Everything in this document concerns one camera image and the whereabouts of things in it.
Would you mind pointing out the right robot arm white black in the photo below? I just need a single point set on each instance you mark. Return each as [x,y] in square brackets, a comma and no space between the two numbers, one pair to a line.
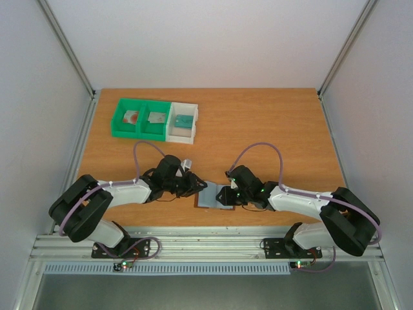
[343,220]

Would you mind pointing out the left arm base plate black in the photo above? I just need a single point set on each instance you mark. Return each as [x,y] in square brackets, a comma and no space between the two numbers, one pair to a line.
[132,248]

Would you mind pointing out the right controller board with LEDs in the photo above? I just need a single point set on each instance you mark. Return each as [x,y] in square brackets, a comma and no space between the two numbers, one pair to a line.
[301,264]

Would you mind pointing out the aluminium corner post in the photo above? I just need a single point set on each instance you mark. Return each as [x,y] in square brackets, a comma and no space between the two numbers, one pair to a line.
[65,44]
[344,51]

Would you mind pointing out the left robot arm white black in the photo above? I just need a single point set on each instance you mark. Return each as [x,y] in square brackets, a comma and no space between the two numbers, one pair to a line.
[80,209]

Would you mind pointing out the controller board with leds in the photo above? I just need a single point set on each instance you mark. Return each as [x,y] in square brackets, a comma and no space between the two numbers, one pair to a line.
[124,265]
[301,264]

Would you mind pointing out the left controller board with LEDs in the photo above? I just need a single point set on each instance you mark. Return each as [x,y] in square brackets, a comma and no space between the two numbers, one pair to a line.
[124,265]

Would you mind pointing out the right aluminium corner post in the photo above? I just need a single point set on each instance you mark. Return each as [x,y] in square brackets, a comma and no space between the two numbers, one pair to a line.
[344,51]

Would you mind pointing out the grey slotted cable duct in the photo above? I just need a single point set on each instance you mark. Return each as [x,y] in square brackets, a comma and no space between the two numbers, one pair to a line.
[169,268]

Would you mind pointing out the aluminium rail frame front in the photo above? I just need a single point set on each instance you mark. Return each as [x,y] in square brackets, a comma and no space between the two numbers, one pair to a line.
[179,244]

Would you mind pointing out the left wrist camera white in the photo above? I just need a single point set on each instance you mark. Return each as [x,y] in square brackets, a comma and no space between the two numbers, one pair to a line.
[186,164]

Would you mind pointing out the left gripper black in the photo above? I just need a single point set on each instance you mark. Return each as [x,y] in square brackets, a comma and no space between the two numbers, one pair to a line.
[191,184]

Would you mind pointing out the green two-compartment bin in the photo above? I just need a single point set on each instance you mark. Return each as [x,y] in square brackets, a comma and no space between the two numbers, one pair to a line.
[142,129]

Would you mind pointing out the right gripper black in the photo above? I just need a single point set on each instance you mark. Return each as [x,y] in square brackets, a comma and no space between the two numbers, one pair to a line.
[230,195]

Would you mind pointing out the left aluminium corner post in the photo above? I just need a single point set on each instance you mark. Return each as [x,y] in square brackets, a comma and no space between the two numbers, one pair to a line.
[65,44]

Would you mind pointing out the teal credit card with chip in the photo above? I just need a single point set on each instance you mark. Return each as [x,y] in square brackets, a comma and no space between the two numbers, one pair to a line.
[184,121]

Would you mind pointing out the white plastic bin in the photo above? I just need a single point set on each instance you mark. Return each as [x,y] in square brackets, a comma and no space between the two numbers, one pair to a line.
[181,135]

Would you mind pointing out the brown leather card holder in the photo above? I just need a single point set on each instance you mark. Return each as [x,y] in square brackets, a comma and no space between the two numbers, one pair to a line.
[207,197]

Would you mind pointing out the white card red circles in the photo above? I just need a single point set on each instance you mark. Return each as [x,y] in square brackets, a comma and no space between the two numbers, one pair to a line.
[131,117]

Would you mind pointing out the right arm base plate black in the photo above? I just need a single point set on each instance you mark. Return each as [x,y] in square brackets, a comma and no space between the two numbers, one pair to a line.
[278,248]

